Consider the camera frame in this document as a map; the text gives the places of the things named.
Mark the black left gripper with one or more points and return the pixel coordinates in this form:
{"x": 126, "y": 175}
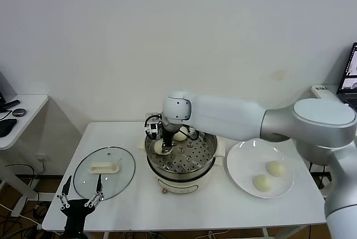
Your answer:
{"x": 75, "y": 211}

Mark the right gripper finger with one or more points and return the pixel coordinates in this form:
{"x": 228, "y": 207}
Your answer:
{"x": 194, "y": 134}
{"x": 168, "y": 140}

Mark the white steamed baozi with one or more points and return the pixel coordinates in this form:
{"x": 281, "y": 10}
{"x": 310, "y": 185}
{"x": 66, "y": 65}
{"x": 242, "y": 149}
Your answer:
{"x": 262, "y": 183}
{"x": 181, "y": 136}
{"x": 276, "y": 168}
{"x": 158, "y": 147}

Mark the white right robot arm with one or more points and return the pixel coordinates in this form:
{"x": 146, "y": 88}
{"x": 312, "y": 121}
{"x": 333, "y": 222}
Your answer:
{"x": 237, "y": 119}

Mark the stainless steel steamer basket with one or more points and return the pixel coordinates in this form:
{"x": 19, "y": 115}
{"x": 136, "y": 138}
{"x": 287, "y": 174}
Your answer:
{"x": 195, "y": 158}

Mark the cream electric cooker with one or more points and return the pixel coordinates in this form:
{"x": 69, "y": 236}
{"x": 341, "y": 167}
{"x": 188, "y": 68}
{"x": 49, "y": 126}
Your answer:
{"x": 181, "y": 184}

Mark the white round plate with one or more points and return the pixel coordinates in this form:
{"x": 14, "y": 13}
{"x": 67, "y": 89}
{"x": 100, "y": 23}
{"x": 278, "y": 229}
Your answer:
{"x": 245, "y": 163}

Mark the round black disc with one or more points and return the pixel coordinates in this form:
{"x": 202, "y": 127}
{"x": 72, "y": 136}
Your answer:
{"x": 19, "y": 112}

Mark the black laptop dark screen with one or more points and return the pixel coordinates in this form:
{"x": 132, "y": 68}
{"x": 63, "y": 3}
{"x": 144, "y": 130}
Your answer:
{"x": 8, "y": 106}

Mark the white label sticker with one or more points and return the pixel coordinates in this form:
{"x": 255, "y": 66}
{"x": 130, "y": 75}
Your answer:
{"x": 322, "y": 88}

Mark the black laptop with image windows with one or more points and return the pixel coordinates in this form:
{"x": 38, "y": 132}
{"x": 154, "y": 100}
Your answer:
{"x": 348, "y": 83}

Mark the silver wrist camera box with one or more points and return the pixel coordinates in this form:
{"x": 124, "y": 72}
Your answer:
{"x": 153, "y": 129}

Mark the white wall socket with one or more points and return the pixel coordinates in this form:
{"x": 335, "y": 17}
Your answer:
{"x": 41, "y": 157}

